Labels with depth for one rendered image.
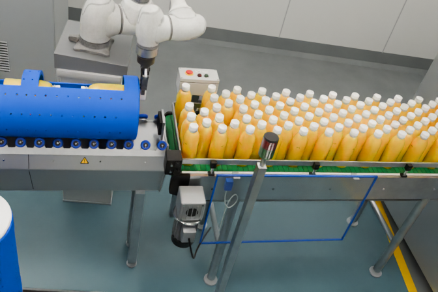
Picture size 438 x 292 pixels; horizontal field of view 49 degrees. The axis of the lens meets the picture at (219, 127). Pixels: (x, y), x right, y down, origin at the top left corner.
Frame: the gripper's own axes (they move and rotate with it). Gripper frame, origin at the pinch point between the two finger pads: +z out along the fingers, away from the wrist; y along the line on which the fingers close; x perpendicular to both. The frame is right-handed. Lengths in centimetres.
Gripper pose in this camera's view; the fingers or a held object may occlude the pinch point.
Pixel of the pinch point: (142, 92)
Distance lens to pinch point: 216.2
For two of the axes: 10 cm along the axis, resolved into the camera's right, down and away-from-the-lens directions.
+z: -1.8, 7.6, 6.3
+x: -9.7, -0.3, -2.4
